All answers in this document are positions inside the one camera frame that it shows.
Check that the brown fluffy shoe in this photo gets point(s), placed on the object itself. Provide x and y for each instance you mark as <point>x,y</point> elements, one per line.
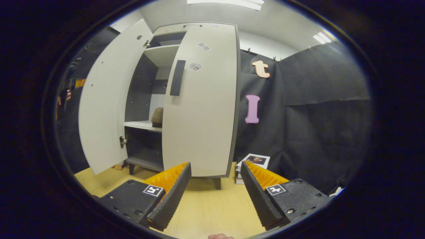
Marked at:
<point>157,116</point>

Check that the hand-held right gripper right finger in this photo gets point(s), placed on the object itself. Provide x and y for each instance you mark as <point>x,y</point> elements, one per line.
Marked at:
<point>259,199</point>

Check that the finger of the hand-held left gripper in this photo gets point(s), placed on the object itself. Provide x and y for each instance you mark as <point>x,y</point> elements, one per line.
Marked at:
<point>80,83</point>

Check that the white photo box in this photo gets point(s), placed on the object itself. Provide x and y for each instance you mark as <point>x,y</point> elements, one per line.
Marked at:
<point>255,160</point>

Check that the long ceiling light panel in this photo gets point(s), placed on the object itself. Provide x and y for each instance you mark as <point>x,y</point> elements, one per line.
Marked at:
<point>225,3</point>

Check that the small ceiling light panel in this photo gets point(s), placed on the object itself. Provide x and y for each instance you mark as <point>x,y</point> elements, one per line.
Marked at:
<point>322,38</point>

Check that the white shoe cabinet door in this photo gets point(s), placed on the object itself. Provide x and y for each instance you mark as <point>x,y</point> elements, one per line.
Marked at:
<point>106,106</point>
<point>206,126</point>

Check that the small tan object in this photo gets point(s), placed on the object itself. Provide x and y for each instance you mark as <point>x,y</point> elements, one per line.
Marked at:
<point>118,167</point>

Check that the white grey shoe cabinet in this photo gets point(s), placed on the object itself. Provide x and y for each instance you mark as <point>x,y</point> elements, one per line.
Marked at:
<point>142,83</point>

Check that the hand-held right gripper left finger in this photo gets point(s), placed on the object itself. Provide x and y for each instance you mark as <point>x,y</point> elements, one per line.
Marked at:
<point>172,202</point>

